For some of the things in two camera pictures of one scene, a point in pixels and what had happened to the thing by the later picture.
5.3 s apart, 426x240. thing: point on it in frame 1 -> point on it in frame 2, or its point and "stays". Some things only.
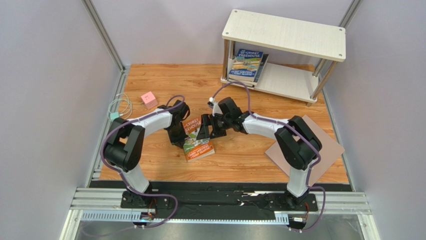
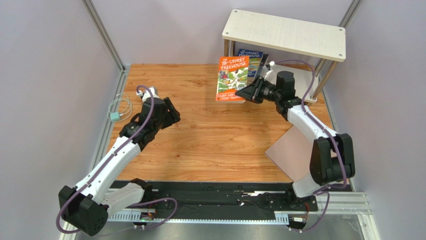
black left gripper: x=179 y=141 -> x=173 y=115
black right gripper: x=213 y=126 -> x=258 y=91
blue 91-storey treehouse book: x=246 y=65 stays
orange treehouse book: x=195 y=148 -> x=233 y=75
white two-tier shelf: x=325 y=44 stays
